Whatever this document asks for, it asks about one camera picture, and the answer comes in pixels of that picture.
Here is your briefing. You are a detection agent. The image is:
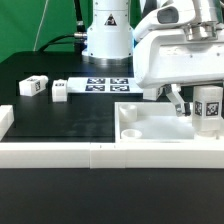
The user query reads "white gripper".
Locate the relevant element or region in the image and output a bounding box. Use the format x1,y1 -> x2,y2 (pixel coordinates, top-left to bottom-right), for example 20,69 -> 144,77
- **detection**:
133,29 -> 224,116

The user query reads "white square tabletop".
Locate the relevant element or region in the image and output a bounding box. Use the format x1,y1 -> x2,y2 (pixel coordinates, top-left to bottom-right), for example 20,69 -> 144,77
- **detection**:
114,102 -> 224,142

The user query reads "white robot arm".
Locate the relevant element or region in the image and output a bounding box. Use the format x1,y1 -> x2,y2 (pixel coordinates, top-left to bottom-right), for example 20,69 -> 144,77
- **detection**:
82,0 -> 224,115

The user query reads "white fiducial tag sheet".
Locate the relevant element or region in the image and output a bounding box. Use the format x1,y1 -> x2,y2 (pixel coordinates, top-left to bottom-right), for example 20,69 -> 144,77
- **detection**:
67,77 -> 142,94

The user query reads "white U-shaped fence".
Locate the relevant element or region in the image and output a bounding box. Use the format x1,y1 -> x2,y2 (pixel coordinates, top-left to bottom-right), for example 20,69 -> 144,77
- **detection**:
0,105 -> 224,168

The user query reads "black cable bundle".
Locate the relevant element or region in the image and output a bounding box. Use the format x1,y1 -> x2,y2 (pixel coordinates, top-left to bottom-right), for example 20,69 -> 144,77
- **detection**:
37,0 -> 88,54

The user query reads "thin white cable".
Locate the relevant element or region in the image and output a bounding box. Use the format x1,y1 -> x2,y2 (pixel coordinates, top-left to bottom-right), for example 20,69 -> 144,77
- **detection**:
32,0 -> 50,53

